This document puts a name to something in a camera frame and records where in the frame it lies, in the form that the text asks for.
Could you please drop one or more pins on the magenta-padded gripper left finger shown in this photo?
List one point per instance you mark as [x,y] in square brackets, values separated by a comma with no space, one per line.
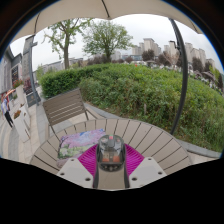
[76,171]

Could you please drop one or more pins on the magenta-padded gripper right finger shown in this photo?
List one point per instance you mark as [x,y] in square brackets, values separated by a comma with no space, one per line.
[148,171]

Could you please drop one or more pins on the flower print mouse pad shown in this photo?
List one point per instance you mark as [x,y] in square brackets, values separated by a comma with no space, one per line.
[76,143]

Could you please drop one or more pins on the brown slatted chair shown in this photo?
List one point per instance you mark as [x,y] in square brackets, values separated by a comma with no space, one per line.
[65,106]

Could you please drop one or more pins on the white planter with orange flowers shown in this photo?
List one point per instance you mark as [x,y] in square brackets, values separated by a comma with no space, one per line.
[21,125]

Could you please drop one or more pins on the green hedge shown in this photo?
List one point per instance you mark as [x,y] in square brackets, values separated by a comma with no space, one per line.
[140,93]

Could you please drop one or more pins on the person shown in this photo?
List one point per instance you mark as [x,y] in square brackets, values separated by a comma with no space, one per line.
[6,111]

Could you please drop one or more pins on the tall white planter with flowers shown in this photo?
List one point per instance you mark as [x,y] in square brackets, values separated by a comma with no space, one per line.
[19,91]

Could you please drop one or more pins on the dark curved parasol pole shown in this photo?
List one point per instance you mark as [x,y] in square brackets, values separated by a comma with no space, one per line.
[184,73]

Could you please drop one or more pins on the grey sign pillar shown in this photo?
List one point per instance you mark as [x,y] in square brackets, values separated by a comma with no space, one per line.
[30,66]

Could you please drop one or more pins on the grey storefront building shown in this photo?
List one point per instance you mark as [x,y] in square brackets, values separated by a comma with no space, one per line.
[8,70]

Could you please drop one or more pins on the distant apartment buildings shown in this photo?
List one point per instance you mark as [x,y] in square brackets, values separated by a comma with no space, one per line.
[150,45]

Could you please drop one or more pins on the thin-crowned tree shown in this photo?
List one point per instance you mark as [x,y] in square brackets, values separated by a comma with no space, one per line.
[66,40]

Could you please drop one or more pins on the full-crowned green tree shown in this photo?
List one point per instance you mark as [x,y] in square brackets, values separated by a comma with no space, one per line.
[106,36]

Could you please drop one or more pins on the beige parasol canopy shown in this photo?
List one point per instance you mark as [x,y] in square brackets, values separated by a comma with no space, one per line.
[83,13]

